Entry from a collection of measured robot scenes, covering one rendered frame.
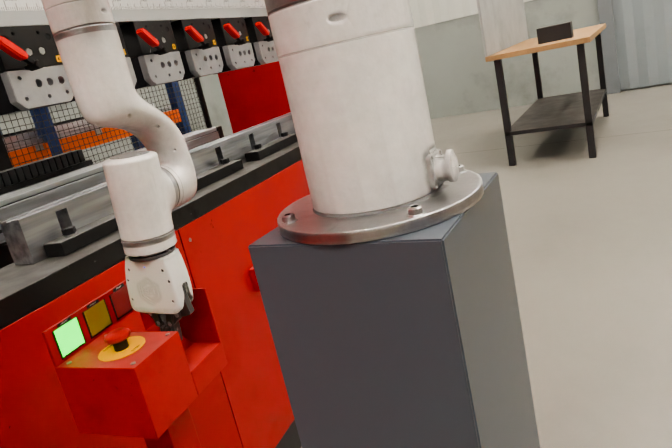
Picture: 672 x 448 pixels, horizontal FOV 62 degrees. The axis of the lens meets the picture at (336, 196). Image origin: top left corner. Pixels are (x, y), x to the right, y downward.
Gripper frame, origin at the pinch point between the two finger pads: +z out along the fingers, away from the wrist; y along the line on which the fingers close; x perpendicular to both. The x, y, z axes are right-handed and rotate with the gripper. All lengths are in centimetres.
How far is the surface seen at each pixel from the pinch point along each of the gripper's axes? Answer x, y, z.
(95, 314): -5.5, -9.9, -6.0
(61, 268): 2.8, -24.6, -10.4
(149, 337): -6.5, 1.3, -3.1
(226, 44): 94, -36, -48
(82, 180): 48, -62, -16
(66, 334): -11.8, -9.9, -5.9
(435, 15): 736, -89, -58
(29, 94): 17, -37, -42
